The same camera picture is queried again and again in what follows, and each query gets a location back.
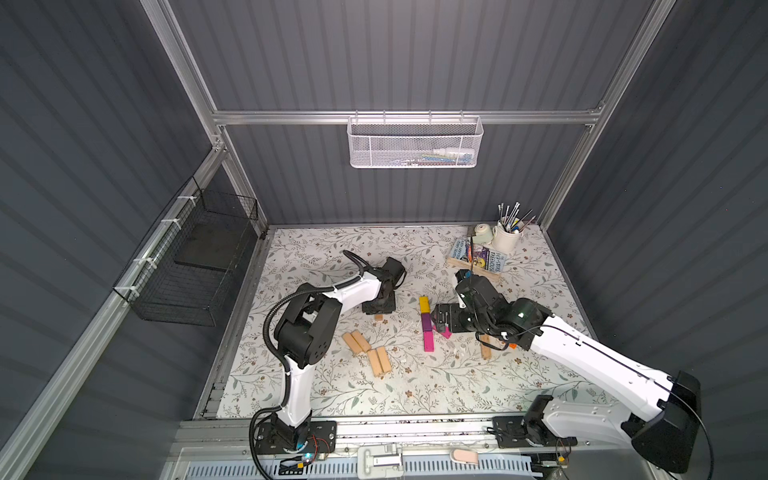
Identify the yellow block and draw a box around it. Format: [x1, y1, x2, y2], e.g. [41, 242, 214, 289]
[419, 296, 431, 314]

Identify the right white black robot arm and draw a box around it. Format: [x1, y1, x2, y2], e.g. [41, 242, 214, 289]
[427, 270, 706, 474]

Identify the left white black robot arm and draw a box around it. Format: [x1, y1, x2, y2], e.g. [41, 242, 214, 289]
[248, 250, 406, 450]

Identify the white pen cup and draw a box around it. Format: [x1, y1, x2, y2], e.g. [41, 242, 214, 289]
[491, 223, 522, 255]

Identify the white tape roll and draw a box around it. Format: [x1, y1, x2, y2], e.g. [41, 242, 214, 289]
[472, 223, 494, 245]

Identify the natural wood block pair upper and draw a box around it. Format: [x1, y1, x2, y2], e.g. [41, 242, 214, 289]
[342, 330, 371, 355]

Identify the natural wood block pair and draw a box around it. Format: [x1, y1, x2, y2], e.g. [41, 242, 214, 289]
[342, 330, 371, 355]
[367, 347, 392, 378]

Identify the pink eraser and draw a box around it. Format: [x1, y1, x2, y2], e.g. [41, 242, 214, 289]
[450, 448, 479, 466]

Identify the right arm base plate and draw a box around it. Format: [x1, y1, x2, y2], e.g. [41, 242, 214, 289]
[486, 415, 578, 448]

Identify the white wire wall basket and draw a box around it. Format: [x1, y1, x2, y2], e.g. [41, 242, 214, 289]
[346, 114, 484, 169]

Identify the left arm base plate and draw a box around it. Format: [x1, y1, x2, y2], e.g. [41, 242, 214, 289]
[253, 416, 338, 455]

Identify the black wire side basket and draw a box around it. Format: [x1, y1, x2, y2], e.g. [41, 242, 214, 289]
[113, 182, 259, 327]

